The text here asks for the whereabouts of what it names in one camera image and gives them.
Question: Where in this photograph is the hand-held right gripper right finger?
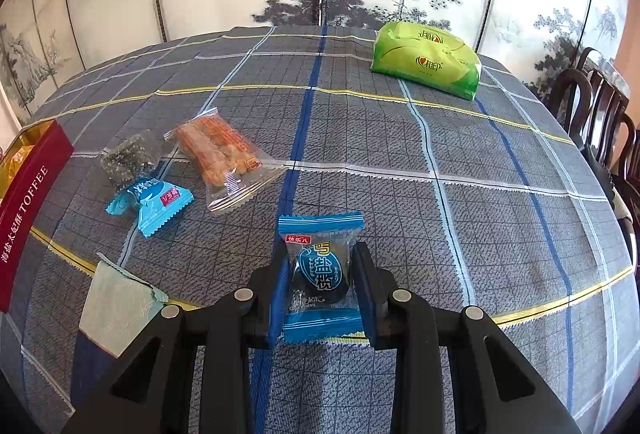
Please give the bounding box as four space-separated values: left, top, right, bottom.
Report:
350 241 583 434

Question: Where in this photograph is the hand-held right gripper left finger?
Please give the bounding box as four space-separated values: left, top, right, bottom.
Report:
60 259 291 434

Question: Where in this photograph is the blue round-label snack packet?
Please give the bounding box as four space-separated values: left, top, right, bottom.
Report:
277 211 366 344

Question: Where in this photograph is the small clear orange snack packet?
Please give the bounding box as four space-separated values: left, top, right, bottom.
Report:
165 108 288 215

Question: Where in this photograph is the red and gold tin box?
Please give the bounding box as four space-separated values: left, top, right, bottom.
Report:
0 119 76 314

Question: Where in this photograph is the dark blue teal-edged packet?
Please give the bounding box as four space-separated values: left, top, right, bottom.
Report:
70 253 171 415

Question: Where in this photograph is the light blue candy packet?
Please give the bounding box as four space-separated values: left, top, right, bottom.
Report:
105 176 195 239

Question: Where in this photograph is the clear-wrapped dark sesame candy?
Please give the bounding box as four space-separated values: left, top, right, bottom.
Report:
97 129 166 187

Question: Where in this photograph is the green tissue pack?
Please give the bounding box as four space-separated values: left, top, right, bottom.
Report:
370 20 482 101

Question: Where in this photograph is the dark cloth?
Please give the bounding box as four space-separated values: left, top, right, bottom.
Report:
582 141 638 235

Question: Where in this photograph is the dark wooden chair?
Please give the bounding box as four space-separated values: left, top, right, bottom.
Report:
612 114 640 235
547 46 638 160

